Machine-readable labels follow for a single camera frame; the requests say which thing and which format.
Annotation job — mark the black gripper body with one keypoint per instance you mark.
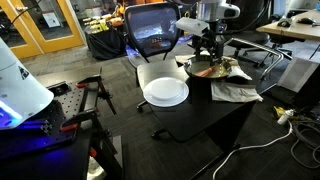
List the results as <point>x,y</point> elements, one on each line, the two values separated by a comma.
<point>213,36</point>

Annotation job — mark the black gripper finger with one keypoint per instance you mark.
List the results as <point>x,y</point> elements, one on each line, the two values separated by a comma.
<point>220,55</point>
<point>199,53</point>

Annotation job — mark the metal bowl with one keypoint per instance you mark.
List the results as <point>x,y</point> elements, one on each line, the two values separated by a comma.
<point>191,68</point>

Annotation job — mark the yellow floor sign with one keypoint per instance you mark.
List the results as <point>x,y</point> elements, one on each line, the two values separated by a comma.
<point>186,15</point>

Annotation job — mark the grey folded cloth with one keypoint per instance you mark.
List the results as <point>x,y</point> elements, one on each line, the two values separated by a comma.
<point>233,93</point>

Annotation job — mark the black swivel office chair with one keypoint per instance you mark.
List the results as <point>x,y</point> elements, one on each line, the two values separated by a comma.
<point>253,20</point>

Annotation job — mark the white round plate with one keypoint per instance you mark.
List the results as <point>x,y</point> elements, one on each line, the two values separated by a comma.
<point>165,91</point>

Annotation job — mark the black and grey mouse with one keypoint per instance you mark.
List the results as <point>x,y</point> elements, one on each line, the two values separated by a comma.
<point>284,23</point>

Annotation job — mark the white desk cabinet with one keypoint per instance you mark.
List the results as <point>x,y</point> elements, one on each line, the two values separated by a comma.
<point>296,73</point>

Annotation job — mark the yellow black power connector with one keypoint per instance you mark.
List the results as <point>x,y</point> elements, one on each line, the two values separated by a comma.
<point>277,111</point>

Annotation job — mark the wooden desk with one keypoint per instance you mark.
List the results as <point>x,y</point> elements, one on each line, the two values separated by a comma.
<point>300,31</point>

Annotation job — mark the orange object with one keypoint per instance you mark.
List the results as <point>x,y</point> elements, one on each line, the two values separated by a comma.
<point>116,22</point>

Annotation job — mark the white power plug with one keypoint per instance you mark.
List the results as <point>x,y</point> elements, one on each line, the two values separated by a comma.
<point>285,117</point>

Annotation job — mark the black draped table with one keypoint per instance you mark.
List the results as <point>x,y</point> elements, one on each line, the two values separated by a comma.
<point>105,45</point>

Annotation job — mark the yellow objects pile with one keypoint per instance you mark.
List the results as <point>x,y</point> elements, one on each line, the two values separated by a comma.
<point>100,26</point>

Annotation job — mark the yellow framed glass door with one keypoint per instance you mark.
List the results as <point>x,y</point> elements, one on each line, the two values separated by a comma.
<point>71,30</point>
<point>20,50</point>

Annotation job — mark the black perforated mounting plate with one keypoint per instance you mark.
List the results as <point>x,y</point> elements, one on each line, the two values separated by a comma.
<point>66,103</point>

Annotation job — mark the white paper notice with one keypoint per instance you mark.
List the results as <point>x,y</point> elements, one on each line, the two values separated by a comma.
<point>51,20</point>

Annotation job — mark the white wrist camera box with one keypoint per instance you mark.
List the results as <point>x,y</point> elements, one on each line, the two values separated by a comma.
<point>191,26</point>

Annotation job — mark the chrome tube chair frame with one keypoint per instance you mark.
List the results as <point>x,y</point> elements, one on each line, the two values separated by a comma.
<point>253,45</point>

